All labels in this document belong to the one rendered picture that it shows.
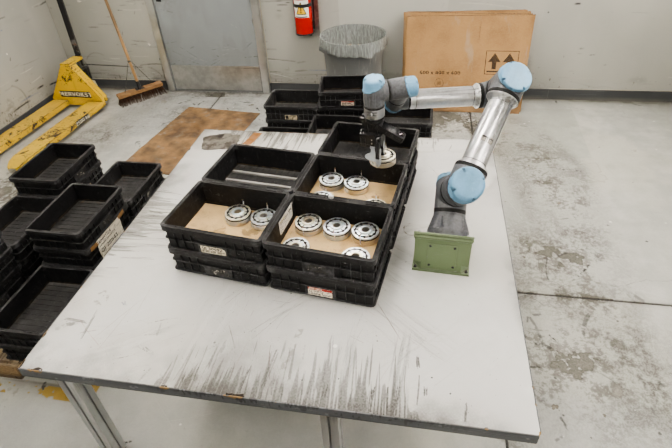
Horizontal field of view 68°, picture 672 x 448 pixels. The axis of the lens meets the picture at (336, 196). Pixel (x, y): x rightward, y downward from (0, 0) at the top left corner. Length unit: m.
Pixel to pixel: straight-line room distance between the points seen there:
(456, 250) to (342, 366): 0.57
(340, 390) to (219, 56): 3.99
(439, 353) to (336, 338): 0.33
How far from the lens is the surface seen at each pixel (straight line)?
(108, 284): 2.08
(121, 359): 1.81
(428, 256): 1.84
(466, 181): 1.69
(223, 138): 2.82
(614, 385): 2.65
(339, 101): 3.50
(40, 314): 2.78
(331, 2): 4.64
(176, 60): 5.29
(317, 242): 1.82
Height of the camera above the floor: 2.03
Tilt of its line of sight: 36 degrees down
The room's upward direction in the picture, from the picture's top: 3 degrees counter-clockwise
